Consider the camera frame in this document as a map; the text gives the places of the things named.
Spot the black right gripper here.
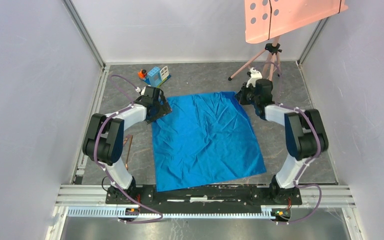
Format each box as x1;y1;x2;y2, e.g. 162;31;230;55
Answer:
234;82;259;106

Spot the blue cloth napkin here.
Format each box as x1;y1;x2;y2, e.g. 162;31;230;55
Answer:
151;91;267;192

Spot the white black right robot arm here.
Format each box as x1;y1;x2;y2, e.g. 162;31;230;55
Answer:
235;78;329;204

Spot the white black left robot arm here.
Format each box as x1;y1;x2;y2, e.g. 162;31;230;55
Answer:
82;86;172;204

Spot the colourful toy block house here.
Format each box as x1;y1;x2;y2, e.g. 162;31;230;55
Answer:
137;66;171;88

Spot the copper metallic fork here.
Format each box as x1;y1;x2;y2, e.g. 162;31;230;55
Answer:
123;134;133;170

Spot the pink music stand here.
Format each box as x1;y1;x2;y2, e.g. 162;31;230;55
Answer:
228;0;348;81

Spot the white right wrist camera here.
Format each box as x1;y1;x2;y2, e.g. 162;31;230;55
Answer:
246;67;263;88

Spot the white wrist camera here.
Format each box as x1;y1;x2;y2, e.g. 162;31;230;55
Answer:
135;87;146;95
246;67;263;88

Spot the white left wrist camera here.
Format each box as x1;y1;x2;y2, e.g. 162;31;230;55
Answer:
135;87;146;95

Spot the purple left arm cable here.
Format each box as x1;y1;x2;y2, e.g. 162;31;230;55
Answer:
93;74;164;225

